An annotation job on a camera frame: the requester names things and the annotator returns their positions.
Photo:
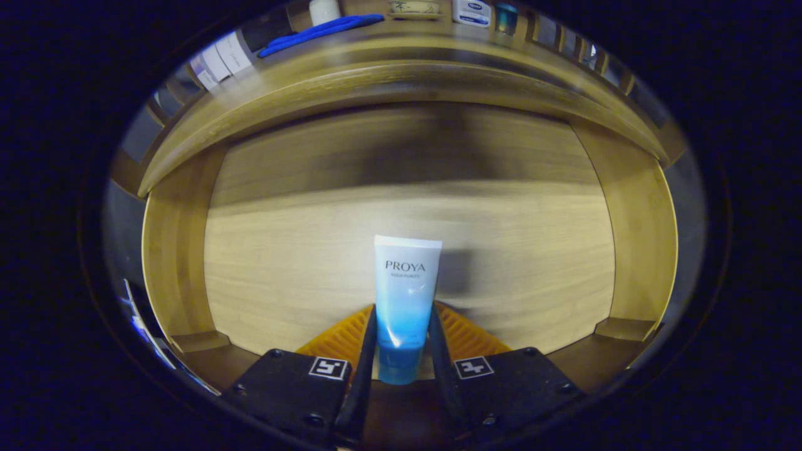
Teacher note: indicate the blue cloth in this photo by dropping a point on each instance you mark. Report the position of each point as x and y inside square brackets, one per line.
[319, 31]

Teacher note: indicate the beige lidded teacup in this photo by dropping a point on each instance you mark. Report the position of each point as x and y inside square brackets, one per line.
[413, 8]

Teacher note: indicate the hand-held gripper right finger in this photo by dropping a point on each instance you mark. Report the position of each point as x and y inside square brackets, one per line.
[438, 369]

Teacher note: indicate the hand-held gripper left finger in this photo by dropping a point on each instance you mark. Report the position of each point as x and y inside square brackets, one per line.
[366, 376]

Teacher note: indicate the white and blue tube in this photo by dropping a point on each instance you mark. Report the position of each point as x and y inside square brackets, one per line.
[406, 294]

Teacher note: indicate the wooden countertop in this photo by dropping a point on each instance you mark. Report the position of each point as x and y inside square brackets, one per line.
[388, 62]

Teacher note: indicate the pale purple book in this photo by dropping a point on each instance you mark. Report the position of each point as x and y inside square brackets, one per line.
[202, 74]

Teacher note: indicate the white lotion bottle blue cap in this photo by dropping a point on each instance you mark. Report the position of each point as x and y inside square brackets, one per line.
[471, 12]

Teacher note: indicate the teal bottle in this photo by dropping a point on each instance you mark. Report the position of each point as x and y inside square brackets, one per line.
[506, 17]

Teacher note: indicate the white pump bottle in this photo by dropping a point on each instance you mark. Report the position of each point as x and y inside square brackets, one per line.
[324, 11]

